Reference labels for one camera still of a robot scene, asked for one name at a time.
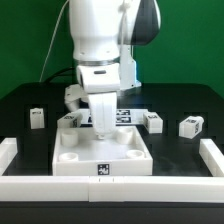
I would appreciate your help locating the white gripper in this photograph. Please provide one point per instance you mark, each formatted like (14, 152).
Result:
(101, 79)

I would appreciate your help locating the white square tabletop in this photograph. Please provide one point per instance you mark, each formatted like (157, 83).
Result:
(79, 152)

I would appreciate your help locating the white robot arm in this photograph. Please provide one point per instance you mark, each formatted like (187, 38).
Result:
(103, 32)

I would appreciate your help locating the white fiducial tag sheet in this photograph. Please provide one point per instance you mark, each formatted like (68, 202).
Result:
(123, 116)

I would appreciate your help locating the white U-shaped obstacle fence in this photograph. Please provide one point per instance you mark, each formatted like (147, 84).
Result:
(104, 189)

